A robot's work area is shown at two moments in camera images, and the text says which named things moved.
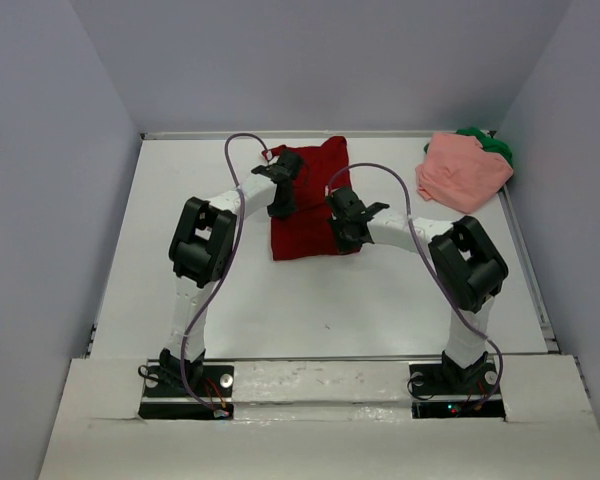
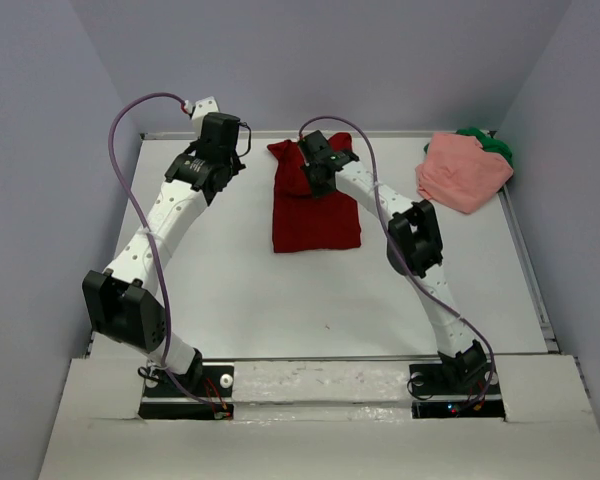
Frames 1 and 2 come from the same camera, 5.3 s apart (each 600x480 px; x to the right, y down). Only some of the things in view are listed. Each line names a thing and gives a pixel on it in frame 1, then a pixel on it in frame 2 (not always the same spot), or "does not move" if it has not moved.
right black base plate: (435, 397) does not move
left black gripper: (283, 211) -> (237, 163)
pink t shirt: (460, 173) does not move
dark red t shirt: (308, 231) does not move
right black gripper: (342, 245) -> (316, 190)
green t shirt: (489, 144) does not move
